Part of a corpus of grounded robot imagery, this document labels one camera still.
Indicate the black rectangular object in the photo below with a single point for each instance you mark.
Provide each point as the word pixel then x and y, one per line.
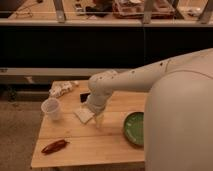
pixel 83 97

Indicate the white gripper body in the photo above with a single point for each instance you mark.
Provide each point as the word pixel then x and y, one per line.
pixel 96 104

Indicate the green plate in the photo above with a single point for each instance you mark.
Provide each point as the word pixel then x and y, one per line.
pixel 133 128

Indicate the translucent plastic cup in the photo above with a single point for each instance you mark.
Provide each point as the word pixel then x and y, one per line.
pixel 51 107

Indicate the wooden table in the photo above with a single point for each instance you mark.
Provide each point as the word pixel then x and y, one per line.
pixel 87 144

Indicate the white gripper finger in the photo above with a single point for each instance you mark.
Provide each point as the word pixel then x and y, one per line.
pixel 96 121
pixel 101 120

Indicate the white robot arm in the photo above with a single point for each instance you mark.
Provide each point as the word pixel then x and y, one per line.
pixel 178 114

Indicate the red pepper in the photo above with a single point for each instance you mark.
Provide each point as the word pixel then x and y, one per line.
pixel 55 146

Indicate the crumpled white cloth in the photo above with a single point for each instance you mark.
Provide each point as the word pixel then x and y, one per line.
pixel 63 88

